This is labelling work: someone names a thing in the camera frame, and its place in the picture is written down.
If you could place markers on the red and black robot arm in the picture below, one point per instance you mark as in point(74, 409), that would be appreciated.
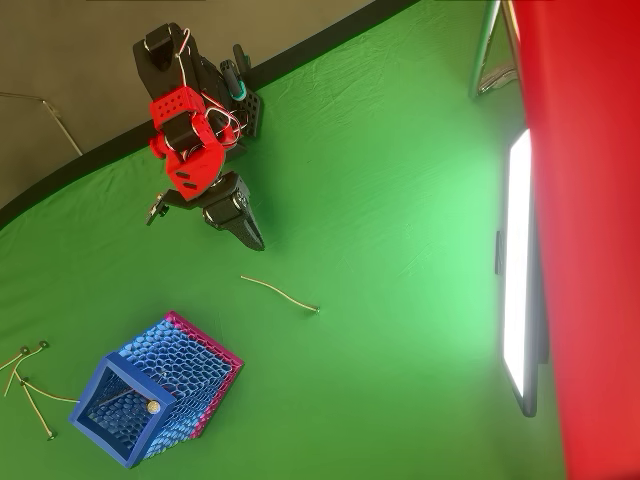
point(192, 165)

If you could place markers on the blue and pink mesh basket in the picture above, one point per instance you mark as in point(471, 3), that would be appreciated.
point(180, 360)

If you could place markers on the teal and black screwdriver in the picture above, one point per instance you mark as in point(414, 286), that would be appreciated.
point(234, 82)

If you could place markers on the green cloth with black rim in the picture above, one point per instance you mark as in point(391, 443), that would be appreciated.
point(375, 200)

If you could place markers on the black monitor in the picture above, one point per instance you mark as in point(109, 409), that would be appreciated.
point(517, 250)

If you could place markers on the chrome tube stand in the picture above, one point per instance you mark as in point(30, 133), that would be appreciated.
point(484, 45)

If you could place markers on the red blurred cover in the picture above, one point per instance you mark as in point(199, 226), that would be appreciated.
point(590, 225)

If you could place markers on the small wrist camera board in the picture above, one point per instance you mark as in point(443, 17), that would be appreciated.
point(157, 207)

